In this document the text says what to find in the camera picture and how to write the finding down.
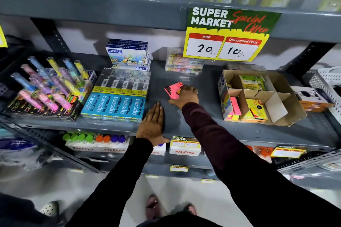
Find clear plastic bags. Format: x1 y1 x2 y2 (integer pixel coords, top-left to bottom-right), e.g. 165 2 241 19
0 128 55 172

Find group of pastel highlighters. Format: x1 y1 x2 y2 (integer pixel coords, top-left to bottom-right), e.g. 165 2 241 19
11 56 90 111

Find person's left hand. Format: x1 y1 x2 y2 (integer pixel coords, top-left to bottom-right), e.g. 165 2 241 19
136 102 170 147

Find small white red-print box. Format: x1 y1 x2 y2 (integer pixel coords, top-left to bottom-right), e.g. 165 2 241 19
151 143 167 156

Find yellow sticky note pack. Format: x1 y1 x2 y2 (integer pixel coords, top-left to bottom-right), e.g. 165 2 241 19
243 99 268 122

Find person's right forearm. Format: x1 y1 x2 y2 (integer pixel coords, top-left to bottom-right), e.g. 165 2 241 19
182 102 341 227

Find person's right hand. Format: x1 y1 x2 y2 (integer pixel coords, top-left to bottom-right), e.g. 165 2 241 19
168 85 199 110

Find person's left forearm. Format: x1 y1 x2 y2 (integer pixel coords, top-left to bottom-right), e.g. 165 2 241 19
65 138 154 227

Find orange-capped items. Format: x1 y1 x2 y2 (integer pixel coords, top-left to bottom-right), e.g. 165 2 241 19
246 145 274 159

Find clear pack of colourful crayons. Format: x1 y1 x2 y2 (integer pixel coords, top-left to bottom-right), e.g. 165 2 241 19
165 47 205 76

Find wrapped blue pencil boxes pack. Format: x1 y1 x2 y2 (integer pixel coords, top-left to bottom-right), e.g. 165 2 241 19
80 92 147 123

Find wrapped black pencil boxes pack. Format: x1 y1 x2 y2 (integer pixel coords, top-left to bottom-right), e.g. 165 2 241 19
92 68 151 97

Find yellow shelf price label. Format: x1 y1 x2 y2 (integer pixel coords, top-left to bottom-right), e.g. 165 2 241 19
270 147 307 159

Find green sticky note pack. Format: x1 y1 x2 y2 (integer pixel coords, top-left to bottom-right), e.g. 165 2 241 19
238 75 266 91

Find person's left foot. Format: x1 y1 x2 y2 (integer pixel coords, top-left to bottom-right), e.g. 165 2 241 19
145 194 161 220

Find pink sticky note strips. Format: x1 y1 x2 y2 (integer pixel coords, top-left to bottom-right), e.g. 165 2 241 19
229 96 242 116

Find yellow hanging tag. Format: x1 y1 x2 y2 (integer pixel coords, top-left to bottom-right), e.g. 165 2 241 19
0 24 8 48

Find person's right foot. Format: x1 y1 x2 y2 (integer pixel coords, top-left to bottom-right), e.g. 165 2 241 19
183 203 198 216

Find black highlighter display box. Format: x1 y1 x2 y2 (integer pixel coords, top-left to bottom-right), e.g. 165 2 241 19
1 70 97 122

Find pink sticky note pad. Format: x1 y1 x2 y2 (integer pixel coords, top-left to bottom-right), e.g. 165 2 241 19
164 82 184 100

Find blue white pastel box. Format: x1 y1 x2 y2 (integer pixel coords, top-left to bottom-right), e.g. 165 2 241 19
111 64 151 72
106 44 150 67

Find white orange carton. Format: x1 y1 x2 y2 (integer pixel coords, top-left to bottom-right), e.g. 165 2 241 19
290 85 335 113

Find white plastic basket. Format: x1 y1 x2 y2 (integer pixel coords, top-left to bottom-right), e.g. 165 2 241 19
309 66 341 125

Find grey metal shelf rack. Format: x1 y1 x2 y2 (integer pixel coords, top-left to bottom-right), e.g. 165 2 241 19
0 0 341 190

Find white red-print box with tag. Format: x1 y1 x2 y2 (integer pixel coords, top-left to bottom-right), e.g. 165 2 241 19
169 136 202 157

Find white box of colour-capped bottles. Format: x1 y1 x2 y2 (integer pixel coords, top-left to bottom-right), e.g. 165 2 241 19
63 132 131 153

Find brown cardboard display box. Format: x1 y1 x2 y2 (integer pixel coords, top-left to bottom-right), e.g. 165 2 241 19
218 69 307 127

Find green yellow price sign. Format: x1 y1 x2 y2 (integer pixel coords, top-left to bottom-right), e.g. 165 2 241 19
183 7 282 62

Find person's foot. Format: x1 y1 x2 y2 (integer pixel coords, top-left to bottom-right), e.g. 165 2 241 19
145 194 161 220
183 203 198 216

